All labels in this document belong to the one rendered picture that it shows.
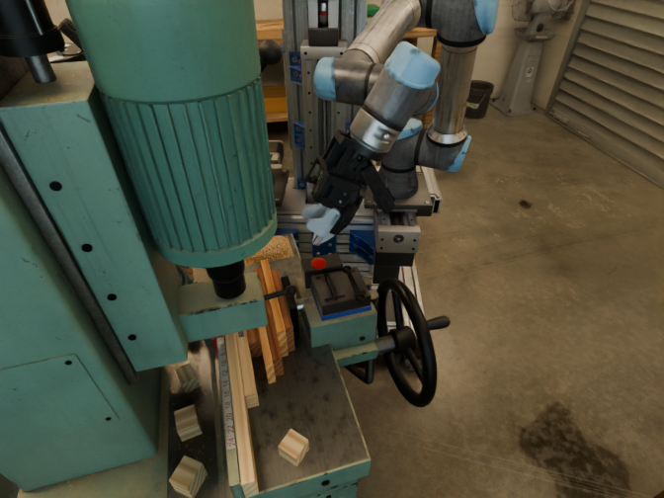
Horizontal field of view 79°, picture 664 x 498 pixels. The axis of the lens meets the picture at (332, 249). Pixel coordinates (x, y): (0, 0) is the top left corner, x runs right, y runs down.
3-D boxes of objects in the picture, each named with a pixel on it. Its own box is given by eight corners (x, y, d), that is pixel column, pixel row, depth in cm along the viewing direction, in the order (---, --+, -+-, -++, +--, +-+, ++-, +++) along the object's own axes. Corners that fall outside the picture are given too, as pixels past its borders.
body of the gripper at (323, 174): (301, 182, 72) (335, 122, 67) (341, 197, 76) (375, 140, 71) (312, 206, 66) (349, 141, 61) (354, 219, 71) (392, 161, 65)
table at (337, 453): (422, 460, 69) (428, 445, 65) (241, 518, 62) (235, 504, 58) (326, 243, 113) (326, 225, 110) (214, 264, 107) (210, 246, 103)
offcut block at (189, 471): (207, 473, 71) (203, 462, 68) (193, 499, 68) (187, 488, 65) (190, 465, 72) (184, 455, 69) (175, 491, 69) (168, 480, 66)
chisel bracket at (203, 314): (269, 331, 72) (264, 298, 66) (187, 350, 69) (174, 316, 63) (263, 301, 77) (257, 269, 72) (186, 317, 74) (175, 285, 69)
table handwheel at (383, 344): (378, 297, 111) (413, 408, 100) (307, 313, 107) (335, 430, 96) (410, 254, 85) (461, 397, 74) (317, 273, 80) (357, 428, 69)
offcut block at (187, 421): (199, 414, 79) (194, 403, 77) (203, 433, 76) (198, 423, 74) (179, 422, 78) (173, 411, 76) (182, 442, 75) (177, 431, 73)
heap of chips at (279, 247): (293, 256, 100) (293, 247, 98) (243, 266, 97) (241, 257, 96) (288, 236, 106) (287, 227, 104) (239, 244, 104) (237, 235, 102)
